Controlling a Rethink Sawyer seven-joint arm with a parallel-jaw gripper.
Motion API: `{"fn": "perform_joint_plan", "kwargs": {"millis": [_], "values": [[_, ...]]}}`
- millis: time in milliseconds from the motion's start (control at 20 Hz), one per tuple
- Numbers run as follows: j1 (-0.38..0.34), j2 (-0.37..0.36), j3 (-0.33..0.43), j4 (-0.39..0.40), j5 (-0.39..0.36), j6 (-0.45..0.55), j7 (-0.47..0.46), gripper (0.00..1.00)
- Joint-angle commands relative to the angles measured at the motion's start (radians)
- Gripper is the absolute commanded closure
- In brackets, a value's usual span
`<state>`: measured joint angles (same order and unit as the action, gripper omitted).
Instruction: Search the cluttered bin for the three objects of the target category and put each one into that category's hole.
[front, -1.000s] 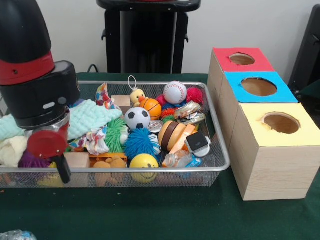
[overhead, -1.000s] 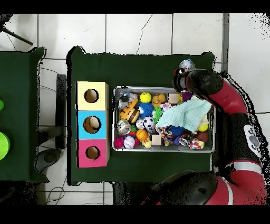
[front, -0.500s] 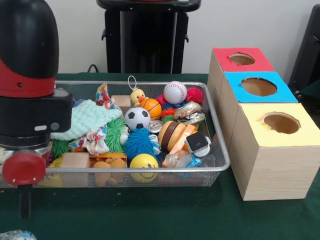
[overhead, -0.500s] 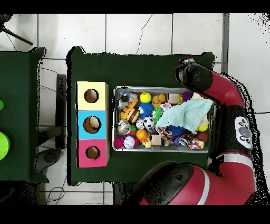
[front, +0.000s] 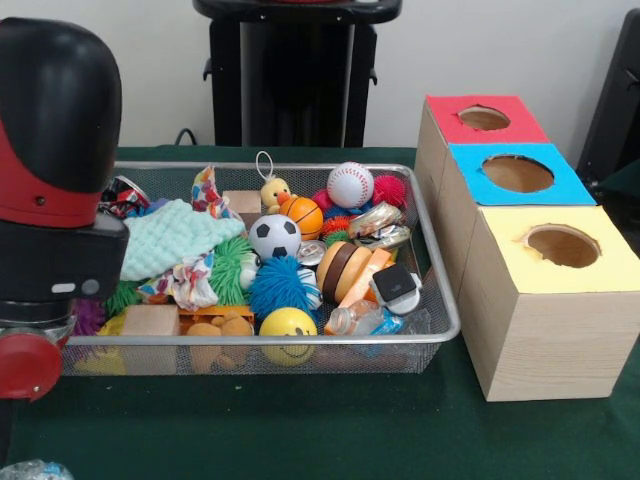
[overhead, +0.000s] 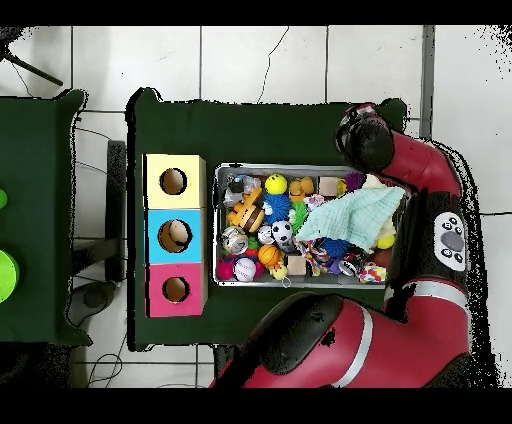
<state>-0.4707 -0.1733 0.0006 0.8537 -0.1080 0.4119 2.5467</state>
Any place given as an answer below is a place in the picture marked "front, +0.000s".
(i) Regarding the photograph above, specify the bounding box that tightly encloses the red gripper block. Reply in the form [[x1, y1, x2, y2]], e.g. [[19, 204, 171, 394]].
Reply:
[[0, 327, 65, 466]]

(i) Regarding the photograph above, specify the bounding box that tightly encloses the mint green knitted cloth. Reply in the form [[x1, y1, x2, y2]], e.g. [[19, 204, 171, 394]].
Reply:
[[119, 198, 247, 282]]

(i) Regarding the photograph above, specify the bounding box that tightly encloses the wooden box with three holes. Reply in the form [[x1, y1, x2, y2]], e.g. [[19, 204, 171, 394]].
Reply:
[[413, 94, 640, 403]]

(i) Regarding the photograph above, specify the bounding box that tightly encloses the small wooden cube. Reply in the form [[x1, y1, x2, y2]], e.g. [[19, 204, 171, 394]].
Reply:
[[222, 189, 263, 230], [121, 304, 180, 337]]

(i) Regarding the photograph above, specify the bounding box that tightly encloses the yellow smiley ball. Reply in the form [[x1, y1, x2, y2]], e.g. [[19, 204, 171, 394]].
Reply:
[[258, 307, 319, 369]]

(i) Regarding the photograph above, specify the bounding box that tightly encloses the blue fuzzy puffer ball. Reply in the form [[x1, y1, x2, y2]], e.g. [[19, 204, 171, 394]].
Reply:
[[248, 255, 324, 324]]

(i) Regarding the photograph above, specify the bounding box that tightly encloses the black and white soccer ball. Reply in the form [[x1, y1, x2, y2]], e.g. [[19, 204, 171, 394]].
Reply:
[[248, 213, 303, 261]]

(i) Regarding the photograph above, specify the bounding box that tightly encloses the yellow duck plush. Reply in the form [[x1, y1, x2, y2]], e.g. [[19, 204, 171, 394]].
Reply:
[[255, 150, 293, 215]]

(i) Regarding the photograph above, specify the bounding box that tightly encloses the small orange basketball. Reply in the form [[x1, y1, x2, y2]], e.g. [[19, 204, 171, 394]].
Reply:
[[279, 196, 325, 241]]

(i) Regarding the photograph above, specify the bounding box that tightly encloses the toy hamburger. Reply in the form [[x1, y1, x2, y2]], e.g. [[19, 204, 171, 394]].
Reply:
[[315, 241, 374, 305]]

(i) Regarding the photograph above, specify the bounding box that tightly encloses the white baseball with red stitching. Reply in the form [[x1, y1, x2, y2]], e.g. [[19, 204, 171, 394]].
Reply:
[[326, 161, 375, 209]]

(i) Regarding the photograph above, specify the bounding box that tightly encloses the dark green side table cloth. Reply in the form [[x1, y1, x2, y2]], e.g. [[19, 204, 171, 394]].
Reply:
[[597, 158, 640, 206]]

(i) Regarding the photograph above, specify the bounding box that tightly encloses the black chair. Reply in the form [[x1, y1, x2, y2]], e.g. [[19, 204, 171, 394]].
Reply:
[[574, 7, 640, 186]]

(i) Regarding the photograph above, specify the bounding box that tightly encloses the wire mesh bin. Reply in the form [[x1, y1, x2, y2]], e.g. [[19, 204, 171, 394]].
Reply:
[[62, 160, 462, 377]]

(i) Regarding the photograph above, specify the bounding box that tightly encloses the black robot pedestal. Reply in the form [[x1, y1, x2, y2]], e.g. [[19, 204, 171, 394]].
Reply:
[[192, 0, 404, 148]]

